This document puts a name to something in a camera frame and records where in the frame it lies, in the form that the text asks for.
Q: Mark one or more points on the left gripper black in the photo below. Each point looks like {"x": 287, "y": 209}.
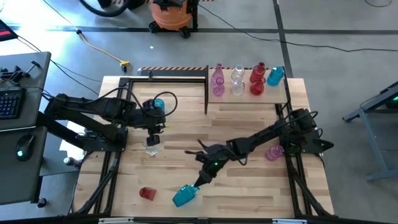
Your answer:
{"x": 149, "y": 119}

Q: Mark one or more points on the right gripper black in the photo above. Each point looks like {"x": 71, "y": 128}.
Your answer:
{"x": 214, "y": 161}

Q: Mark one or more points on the clear faceted glass vase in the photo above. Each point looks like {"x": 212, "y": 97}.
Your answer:
{"x": 151, "y": 151}

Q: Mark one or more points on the blue square cut-glass vase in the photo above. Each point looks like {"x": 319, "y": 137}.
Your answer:
{"x": 183, "y": 196}

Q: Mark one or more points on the pink diamond-pattern carafe vase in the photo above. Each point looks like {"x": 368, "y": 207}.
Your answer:
{"x": 218, "y": 88}

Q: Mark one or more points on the pink ribbed carafe vase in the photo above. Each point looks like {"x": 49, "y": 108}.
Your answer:
{"x": 217, "y": 74}

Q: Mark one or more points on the clear squat ribbed vase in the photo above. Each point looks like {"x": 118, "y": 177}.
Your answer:
{"x": 237, "y": 88}

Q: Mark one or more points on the red bulbous glass vase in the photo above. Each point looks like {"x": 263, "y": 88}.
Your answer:
{"x": 257, "y": 88}

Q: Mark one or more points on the clear round glass vase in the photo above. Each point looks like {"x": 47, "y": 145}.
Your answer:
{"x": 237, "y": 72}

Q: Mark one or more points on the red ribbed bottle vase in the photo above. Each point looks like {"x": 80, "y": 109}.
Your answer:
{"x": 257, "y": 73}

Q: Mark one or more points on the blue diamond-cut bottle vase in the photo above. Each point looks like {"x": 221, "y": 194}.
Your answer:
{"x": 275, "y": 77}

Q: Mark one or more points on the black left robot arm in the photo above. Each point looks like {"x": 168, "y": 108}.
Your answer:
{"x": 93, "y": 107}

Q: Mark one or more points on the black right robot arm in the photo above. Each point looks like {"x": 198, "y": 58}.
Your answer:
{"x": 264, "y": 135}

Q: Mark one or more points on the blue small round vase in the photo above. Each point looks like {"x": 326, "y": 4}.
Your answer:
{"x": 159, "y": 104}

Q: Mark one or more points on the red square glass vase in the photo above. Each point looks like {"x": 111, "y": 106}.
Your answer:
{"x": 147, "y": 193}

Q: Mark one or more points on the black plate hazard-striped edge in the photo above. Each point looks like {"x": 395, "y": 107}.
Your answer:
{"x": 174, "y": 73}

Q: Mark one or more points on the pink ribbed bottle vase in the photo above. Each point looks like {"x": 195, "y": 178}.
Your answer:
{"x": 275, "y": 152}

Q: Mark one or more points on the white paper sheet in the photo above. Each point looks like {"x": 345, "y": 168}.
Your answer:
{"x": 70, "y": 149}

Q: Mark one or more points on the small bottle white cap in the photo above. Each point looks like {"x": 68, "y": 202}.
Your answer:
{"x": 71, "y": 161}

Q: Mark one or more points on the orange shop vacuum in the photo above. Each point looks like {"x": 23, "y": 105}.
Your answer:
{"x": 171, "y": 17}

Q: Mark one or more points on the grey desk top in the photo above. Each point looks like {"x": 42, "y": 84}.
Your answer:
{"x": 34, "y": 93}
{"x": 18, "y": 180}

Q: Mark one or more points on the black round knob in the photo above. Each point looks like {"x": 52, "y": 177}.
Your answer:
{"x": 41, "y": 203}

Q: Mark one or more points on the black computer mouse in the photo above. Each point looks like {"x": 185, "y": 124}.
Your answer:
{"x": 25, "y": 146}

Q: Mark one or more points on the black keyboard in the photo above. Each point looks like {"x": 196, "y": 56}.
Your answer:
{"x": 11, "y": 104}

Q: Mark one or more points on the black desk clamp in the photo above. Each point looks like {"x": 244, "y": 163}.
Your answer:
{"x": 15, "y": 74}

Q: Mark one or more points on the blue-grey metal table stand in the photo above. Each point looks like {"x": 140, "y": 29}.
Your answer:
{"x": 374, "y": 146}

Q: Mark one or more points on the dark screen red stripe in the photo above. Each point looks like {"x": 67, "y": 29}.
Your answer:
{"x": 6, "y": 31}

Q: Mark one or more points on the green-lit black device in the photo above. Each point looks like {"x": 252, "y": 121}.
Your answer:
{"x": 394, "y": 100}

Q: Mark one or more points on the silver aluminium bracket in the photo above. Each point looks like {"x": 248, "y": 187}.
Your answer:
{"x": 116, "y": 221}
{"x": 289, "y": 221}

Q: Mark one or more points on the wooden shelf black metal frame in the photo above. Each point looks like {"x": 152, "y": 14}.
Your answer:
{"x": 270, "y": 93}

